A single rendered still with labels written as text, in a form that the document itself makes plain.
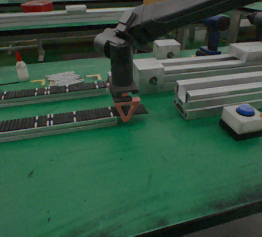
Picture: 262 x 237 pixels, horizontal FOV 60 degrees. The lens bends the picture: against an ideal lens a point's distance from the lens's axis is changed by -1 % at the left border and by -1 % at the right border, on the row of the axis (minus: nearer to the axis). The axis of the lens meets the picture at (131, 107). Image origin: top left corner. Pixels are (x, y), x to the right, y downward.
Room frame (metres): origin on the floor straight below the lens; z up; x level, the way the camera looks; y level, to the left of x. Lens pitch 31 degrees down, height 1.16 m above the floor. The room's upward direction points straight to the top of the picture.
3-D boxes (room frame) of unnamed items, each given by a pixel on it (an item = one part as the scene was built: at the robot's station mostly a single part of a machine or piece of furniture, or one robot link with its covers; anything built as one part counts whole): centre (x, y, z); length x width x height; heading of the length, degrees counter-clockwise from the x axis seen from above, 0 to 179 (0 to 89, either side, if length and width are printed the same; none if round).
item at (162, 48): (1.03, -0.16, 0.83); 0.11 x 0.10 x 0.10; 11
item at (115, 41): (0.56, 0.03, 0.98); 0.07 x 0.06 x 0.07; 34
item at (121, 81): (0.55, 0.03, 0.92); 0.10 x 0.07 x 0.07; 15
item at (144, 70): (0.76, -0.06, 0.83); 0.12 x 0.09 x 0.10; 15
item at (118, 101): (0.53, 0.02, 0.85); 0.07 x 0.07 x 0.09; 15
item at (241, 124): (0.51, -0.29, 0.81); 0.10 x 0.08 x 0.06; 15
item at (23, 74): (0.84, 0.43, 0.84); 0.04 x 0.04 x 0.12
